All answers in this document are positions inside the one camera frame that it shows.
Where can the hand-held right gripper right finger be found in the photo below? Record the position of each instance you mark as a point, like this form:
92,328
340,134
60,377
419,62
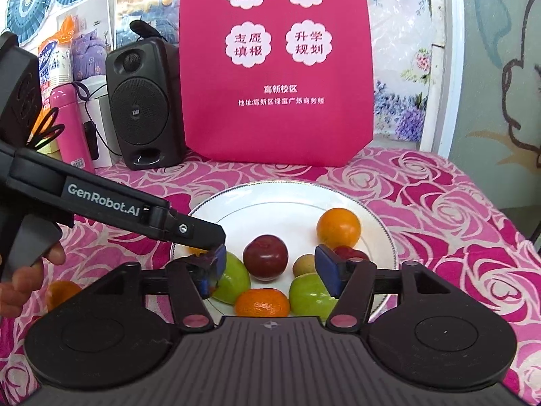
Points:
326,270

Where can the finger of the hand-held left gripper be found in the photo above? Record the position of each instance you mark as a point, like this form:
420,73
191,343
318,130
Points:
196,230
200,261

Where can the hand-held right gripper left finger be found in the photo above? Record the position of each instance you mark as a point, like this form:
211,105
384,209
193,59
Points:
210,281

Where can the small orange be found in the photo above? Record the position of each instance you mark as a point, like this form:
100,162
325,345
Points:
192,249

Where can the large green apple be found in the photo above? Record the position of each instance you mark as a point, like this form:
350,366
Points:
232,281

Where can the small brown green fruit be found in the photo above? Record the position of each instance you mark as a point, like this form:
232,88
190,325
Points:
304,265

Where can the small red plum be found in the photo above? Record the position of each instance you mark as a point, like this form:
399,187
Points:
353,253

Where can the small green apple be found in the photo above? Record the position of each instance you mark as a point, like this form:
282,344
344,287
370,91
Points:
310,298

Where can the tangerine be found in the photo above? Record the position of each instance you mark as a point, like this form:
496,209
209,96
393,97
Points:
63,295
262,303

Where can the dark red plum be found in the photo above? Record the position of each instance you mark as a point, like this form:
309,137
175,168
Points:
265,258

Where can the white plate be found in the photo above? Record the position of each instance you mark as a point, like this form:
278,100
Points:
270,207

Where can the person's left hand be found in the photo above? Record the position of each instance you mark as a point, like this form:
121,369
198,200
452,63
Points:
25,296

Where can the black clip device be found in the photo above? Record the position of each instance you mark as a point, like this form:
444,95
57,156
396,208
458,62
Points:
91,139

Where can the green cardboard box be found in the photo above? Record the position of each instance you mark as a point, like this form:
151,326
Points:
50,148

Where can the white cardboard box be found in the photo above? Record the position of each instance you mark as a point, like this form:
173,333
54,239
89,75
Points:
101,135

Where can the pink thermos bottle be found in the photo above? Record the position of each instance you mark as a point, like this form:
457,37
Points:
72,127

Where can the black speaker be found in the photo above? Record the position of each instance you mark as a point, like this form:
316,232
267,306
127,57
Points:
143,105

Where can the pink printed tote bag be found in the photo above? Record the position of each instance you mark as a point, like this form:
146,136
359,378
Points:
274,135

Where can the pink rose tablecloth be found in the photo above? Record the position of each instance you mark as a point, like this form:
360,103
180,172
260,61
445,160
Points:
443,220

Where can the orange pack of paper cups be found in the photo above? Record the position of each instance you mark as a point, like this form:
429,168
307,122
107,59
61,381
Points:
55,63

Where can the purple bedding poster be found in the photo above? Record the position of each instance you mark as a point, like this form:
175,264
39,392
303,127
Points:
86,55

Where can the black microphone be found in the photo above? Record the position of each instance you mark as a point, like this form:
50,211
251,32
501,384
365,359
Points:
143,28

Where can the blue bedding poster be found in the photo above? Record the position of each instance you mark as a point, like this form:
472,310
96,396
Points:
143,4

